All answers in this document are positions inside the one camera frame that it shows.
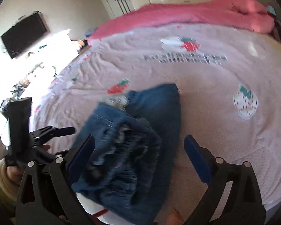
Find blue denim lace-trimmed pants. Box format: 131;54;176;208
72;83;181;224

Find green sleeved left forearm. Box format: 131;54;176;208
0;159;19;218

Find left hand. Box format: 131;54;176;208
1;158;24;186

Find right hand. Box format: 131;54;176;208
165;209;184;225

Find pink strawberry print bedsheet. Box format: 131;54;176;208
30;24;281;224

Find pink folded quilt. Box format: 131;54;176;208
88;0;274;44

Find black wall television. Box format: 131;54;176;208
1;11;48;59

